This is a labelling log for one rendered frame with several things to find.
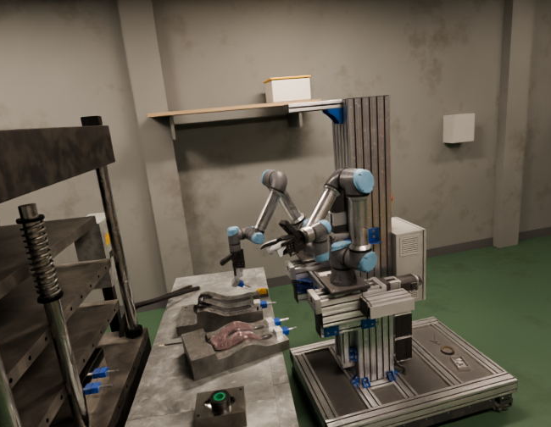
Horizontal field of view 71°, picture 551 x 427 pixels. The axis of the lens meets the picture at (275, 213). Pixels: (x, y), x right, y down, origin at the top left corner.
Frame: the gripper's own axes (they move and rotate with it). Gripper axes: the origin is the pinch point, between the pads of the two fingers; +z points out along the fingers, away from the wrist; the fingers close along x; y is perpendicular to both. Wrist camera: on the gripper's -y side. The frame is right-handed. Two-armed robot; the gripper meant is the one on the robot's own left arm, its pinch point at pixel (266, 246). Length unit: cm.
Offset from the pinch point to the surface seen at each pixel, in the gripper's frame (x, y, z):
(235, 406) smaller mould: -6, 54, 34
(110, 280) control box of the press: 105, 18, 48
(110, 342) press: 97, 50, 60
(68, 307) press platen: 40, 5, 75
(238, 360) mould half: 24, 57, 16
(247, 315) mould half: 52, 52, -8
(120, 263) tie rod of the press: 88, 6, 43
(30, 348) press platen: 14, 6, 90
